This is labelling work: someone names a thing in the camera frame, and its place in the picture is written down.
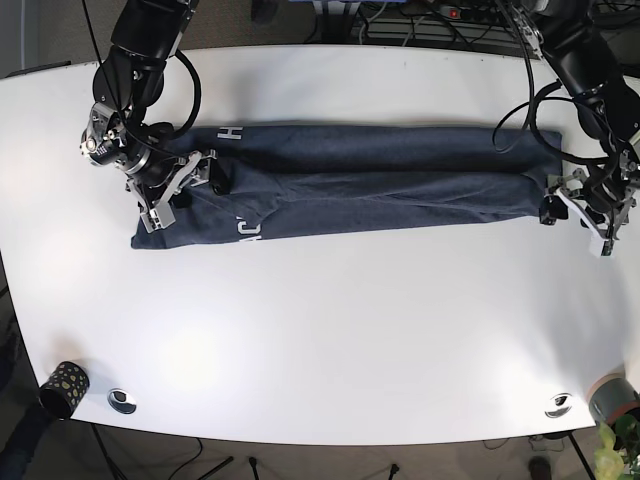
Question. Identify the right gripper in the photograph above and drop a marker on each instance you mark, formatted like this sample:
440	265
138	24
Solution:
155	176

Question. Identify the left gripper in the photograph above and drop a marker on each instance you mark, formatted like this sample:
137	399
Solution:
601	197

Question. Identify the dark blue T-shirt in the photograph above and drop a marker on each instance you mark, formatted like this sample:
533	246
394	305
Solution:
290	181

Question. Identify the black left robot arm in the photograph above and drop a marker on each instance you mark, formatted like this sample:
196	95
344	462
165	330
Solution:
563	34

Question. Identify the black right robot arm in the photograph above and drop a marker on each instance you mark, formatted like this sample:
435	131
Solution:
127	82

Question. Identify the grey plant pot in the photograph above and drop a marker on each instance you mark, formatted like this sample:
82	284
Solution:
612	397

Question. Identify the right silver table grommet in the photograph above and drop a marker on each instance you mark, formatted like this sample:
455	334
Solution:
558	405

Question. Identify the silver table grommet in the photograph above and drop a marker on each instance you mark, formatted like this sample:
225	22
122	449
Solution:
558	405
121	401

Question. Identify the left silver table grommet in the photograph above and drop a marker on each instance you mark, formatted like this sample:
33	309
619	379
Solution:
121	401

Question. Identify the black gold spotted cup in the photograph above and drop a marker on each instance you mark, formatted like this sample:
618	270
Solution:
64	389

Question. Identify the green potted plant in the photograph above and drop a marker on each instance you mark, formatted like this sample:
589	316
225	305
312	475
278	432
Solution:
617	458

